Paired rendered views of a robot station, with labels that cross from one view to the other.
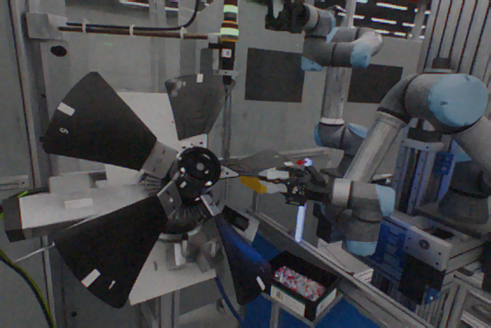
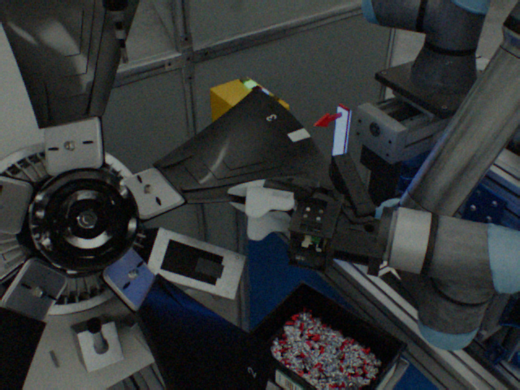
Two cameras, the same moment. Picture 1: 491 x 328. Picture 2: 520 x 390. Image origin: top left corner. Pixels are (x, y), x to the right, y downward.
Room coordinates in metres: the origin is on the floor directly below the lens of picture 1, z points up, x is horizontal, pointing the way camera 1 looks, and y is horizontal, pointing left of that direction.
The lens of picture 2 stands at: (0.34, -0.06, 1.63)
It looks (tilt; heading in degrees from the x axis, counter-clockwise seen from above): 39 degrees down; 1
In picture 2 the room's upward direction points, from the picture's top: straight up
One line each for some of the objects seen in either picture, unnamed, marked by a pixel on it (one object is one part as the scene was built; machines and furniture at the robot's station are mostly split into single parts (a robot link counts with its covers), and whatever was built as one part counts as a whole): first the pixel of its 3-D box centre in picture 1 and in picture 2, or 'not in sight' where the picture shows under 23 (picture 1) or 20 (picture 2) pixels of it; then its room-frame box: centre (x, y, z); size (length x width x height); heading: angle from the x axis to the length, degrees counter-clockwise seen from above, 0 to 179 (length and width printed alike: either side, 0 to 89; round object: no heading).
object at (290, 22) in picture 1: (287, 15); not in sight; (1.03, -0.06, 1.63); 0.12 x 0.08 x 0.09; 136
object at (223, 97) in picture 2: (259, 178); (249, 116); (1.32, -0.02, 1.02); 0.16 x 0.10 x 0.11; 36
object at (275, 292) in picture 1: (296, 282); (322, 353); (0.85, -0.16, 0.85); 0.22 x 0.17 x 0.07; 51
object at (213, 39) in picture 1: (224, 55); not in sight; (0.88, 0.10, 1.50); 0.09 x 0.07 x 0.10; 71
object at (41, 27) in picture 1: (47, 27); not in sight; (1.07, 0.69, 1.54); 0.10 x 0.07 x 0.09; 71
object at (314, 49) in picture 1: (317, 54); not in sight; (1.14, -0.18, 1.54); 0.11 x 0.08 x 0.11; 64
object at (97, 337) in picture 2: (184, 244); (97, 335); (0.78, 0.18, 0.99); 0.02 x 0.02 x 0.06
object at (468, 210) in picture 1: (465, 201); not in sight; (1.05, -0.74, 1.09); 0.15 x 0.15 x 0.10
